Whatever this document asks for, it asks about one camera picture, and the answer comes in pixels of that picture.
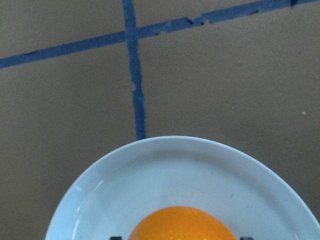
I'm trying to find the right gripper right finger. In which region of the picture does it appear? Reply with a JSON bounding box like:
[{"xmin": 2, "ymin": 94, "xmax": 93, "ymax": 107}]
[{"xmin": 240, "ymin": 236, "xmax": 253, "ymax": 240}]

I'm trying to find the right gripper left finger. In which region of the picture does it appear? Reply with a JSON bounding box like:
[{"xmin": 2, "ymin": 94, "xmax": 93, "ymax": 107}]
[{"xmin": 110, "ymin": 236, "xmax": 122, "ymax": 240}]

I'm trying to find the light blue plate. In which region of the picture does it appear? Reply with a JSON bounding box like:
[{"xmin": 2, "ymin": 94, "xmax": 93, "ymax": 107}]
[{"xmin": 45, "ymin": 136, "xmax": 320, "ymax": 240}]

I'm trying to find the orange fruit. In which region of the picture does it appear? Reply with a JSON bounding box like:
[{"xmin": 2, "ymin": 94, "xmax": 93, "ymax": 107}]
[{"xmin": 129, "ymin": 206, "xmax": 236, "ymax": 240}]

